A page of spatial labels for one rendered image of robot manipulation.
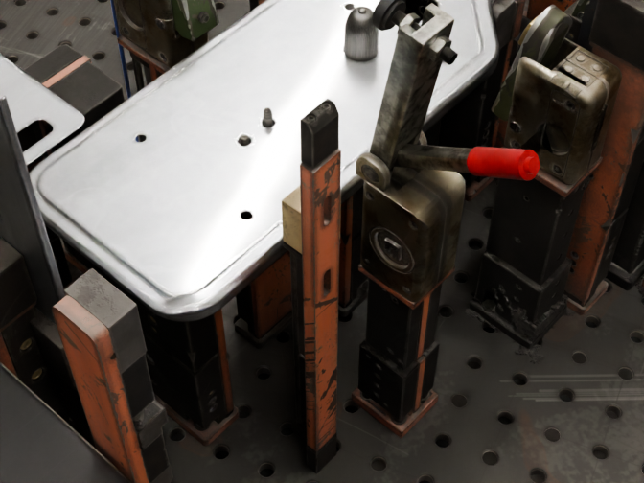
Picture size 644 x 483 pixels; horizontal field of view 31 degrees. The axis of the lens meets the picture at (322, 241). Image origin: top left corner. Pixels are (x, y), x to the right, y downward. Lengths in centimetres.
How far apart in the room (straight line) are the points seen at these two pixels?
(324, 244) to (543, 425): 43
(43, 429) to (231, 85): 39
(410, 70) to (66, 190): 34
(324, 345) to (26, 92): 36
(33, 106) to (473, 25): 42
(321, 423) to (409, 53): 42
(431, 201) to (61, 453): 34
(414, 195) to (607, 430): 41
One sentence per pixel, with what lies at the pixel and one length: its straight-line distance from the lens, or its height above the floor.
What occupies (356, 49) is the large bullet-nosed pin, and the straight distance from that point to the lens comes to 110.
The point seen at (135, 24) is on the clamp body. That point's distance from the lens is 122.
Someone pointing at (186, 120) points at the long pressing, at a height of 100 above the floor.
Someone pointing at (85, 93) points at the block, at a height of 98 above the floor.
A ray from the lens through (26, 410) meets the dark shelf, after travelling 87.
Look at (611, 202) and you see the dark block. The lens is 117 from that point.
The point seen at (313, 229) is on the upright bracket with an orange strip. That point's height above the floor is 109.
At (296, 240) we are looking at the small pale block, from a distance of 93.
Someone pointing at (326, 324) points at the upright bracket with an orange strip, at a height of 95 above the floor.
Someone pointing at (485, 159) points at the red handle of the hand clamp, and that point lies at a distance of 86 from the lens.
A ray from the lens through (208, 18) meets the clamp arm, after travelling 116.
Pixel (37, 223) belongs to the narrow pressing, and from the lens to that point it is 82.
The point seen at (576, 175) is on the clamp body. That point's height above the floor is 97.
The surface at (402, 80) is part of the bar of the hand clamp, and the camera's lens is 85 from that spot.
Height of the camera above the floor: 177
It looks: 52 degrees down
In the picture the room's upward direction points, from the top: straight up
